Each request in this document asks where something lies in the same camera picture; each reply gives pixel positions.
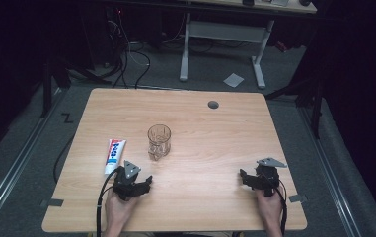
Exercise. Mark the grey tape piece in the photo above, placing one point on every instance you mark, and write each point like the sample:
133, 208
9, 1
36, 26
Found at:
55, 202
297, 198

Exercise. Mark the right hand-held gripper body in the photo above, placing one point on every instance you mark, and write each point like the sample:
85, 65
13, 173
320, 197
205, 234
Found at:
267, 179

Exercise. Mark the white frame desk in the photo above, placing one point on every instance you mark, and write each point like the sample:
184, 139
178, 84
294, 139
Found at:
221, 33

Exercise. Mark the person's left hand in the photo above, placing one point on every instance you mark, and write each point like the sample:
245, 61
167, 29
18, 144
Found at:
118, 210

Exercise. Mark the metal floor rail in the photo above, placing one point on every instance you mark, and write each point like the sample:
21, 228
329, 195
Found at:
330, 177
14, 171

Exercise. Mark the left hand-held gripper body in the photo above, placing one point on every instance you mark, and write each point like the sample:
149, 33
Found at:
127, 184

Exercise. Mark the person's right hand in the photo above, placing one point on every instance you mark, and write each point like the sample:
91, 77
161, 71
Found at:
269, 209

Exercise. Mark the white toothpaste tube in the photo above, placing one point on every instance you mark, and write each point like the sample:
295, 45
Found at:
114, 154

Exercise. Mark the clear glass cup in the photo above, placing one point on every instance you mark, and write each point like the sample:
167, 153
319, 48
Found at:
159, 141

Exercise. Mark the grey paper sheet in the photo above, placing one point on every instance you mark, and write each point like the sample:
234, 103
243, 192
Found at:
233, 80

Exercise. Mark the black metal stand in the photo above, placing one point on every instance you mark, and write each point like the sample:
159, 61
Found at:
47, 92
315, 105

